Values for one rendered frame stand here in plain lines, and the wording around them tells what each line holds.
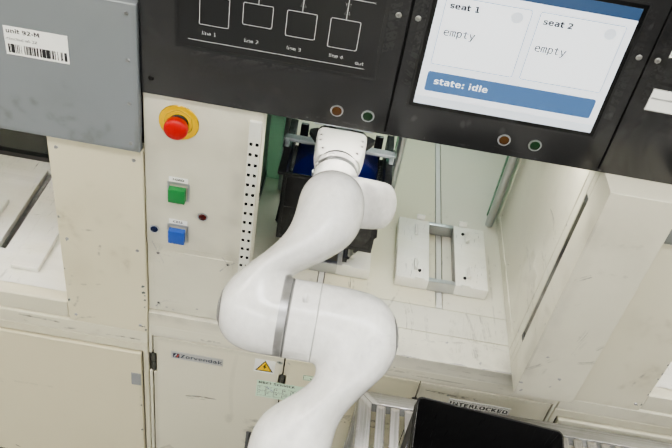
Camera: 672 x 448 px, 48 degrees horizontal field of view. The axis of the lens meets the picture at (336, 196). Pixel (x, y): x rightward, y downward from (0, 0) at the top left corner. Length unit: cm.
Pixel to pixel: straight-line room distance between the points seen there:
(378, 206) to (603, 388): 68
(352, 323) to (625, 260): 59
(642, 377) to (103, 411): 121
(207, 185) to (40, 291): 51
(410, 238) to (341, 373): 92
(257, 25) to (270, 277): 40
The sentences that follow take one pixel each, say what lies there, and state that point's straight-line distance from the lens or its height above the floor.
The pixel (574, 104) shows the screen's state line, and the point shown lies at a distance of 120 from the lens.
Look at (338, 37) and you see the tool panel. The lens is 113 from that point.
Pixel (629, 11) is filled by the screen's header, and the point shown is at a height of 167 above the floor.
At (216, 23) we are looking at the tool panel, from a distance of 116.
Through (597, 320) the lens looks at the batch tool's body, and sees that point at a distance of 145.
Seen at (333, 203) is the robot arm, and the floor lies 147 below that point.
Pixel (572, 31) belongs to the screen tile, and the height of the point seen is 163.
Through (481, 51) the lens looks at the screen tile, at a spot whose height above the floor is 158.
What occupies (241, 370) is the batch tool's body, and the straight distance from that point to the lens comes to 169.
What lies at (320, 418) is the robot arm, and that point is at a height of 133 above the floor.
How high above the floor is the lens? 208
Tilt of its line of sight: 39 degrees down
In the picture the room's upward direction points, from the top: 10 degrees clockwise
